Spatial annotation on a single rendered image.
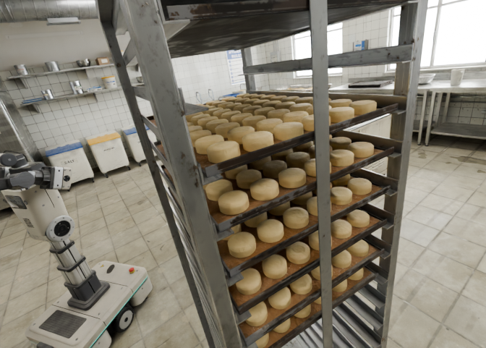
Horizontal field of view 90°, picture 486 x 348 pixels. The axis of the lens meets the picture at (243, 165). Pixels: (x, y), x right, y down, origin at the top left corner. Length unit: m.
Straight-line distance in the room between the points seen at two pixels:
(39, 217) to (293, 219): 1.55
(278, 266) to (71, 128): 5.45
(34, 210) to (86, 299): 0.74
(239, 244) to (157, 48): 0.32
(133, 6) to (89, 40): 5.55
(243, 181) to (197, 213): 0.15
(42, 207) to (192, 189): 1.53
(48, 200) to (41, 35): 4.31
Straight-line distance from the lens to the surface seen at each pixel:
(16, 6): 4.80
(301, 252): 0.55
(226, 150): 0.35
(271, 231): 0.46
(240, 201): 0.39
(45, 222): 1.84
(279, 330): 0.67
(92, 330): 2.05
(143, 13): 0.28
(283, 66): 0.81
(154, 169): 0.94
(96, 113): 5.76
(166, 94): 0.28
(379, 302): 0.87
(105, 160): 5.23
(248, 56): 1.02
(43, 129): 5.78
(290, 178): 0.44
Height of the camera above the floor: 1.62
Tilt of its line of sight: 23 degrees down
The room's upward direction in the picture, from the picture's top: 10 degrees counter-clockwise
